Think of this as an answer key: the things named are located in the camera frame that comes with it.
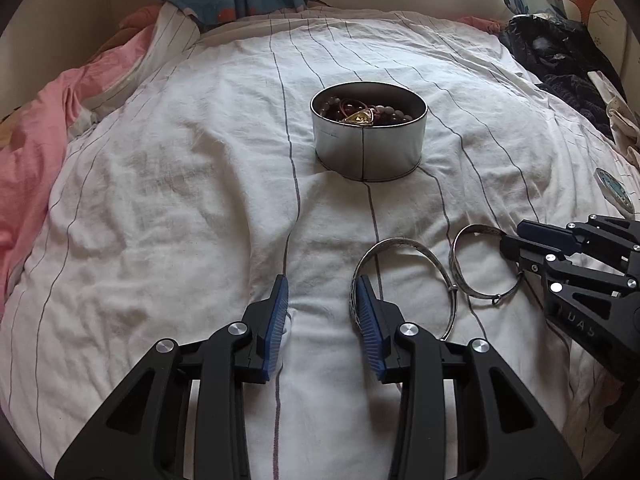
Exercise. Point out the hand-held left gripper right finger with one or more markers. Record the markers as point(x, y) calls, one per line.
point(370, 325)

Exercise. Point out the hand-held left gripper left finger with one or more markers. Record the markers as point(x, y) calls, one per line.
point(277, 325)

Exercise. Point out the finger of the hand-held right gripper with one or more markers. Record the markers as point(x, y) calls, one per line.
point(515, 251)
point(542, 232)

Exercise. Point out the silver bangle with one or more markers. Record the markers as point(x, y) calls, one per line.
point(415, 246)
point(457, 280)

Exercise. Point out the round silver metal tin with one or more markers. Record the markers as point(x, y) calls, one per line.
point(370, 150)

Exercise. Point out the gold triangular pendant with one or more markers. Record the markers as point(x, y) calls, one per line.
point(357, 119)

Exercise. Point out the round printed tin lid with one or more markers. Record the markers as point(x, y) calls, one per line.
point(614, 191)

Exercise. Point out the beige cloth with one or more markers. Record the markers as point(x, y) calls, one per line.
point(620, 115)

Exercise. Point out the white striped duvet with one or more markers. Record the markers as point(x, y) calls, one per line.
point(175, 185)

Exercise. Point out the black jacket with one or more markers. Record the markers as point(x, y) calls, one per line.
point(555, 55)

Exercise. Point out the pink blanket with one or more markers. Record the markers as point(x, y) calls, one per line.
point(35, 150)

